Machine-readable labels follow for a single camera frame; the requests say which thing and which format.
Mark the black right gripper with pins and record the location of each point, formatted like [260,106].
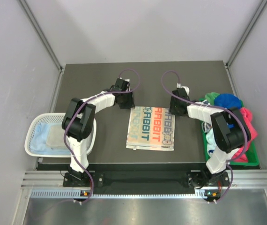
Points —
[172,108]

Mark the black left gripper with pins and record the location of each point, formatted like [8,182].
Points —
[130,104]

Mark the orange teal printed cloth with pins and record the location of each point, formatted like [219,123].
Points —
[151,128]

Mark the light blue towel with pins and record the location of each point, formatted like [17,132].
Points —
[38,142]

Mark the white grey cloth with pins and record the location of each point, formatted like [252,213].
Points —
[55,138]

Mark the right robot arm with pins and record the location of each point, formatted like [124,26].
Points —
[230,131]

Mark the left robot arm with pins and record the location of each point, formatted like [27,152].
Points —
[79,124]

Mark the royal blue cloth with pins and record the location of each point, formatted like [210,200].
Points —
[227,100]

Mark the pink cloth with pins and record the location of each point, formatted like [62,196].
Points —
[250,157]

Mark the white perforated plastic basket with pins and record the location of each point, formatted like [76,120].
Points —
[46,118]

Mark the green plastic tray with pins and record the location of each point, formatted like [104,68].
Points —
[205,129]

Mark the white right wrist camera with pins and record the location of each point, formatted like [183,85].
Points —
[179,86]

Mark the black table front rail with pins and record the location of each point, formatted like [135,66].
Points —
[105,175]

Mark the aluminium frame right post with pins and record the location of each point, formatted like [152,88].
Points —
[246,33]

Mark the aluminium frame post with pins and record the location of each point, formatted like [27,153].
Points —
[36,26]
[246,33]

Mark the aluminium frame left post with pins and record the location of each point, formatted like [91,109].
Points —
[36,26]

